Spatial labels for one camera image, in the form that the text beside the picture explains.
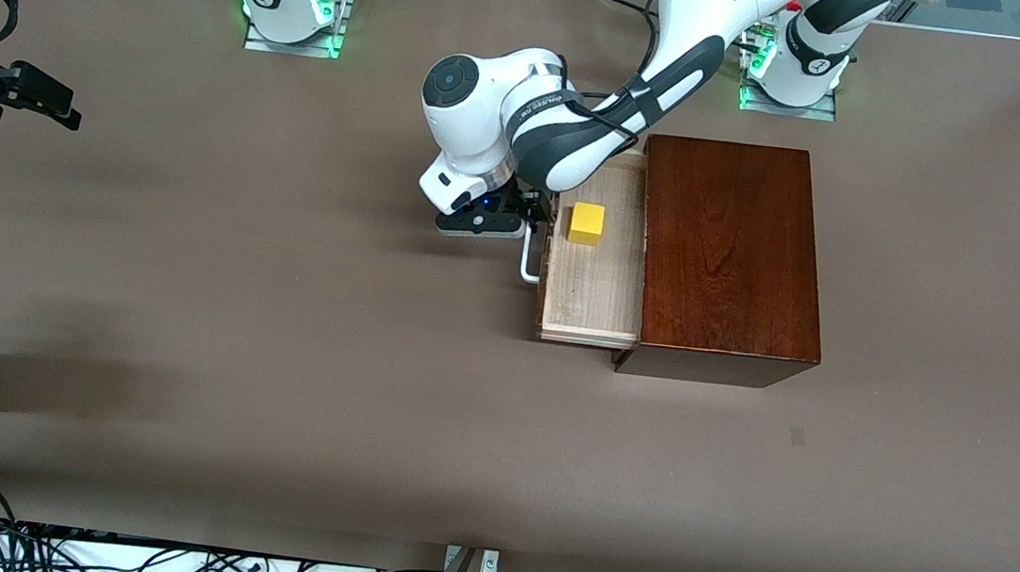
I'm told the dark brown wooden cabinet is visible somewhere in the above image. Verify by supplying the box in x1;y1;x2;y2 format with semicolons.
612;132;844;396

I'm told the wooden drawer with white handle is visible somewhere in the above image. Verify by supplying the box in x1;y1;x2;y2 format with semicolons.
512;141;660;351

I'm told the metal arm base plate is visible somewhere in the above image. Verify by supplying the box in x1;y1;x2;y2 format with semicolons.
243;0;352;61
735;22;847;123

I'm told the yellow block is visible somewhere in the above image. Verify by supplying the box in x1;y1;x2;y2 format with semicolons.
568;202;606;247

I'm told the black left camera cable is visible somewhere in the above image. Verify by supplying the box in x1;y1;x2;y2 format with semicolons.
564;0;683;147

